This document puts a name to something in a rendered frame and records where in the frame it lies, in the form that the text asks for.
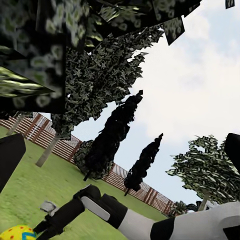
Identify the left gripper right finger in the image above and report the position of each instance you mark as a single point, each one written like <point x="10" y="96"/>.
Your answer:
<point x="232" y="149"/>

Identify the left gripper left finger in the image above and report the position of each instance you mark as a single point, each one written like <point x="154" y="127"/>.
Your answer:
<point x="12" y="149"/>

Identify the easter egg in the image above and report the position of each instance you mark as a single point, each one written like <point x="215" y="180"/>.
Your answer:
<point x="19" y="232"/>

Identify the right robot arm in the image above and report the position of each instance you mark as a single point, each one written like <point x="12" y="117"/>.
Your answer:
<point x="219" y="223"/>

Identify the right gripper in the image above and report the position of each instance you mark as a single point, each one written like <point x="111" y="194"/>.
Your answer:
<point x="55" y="224"/>

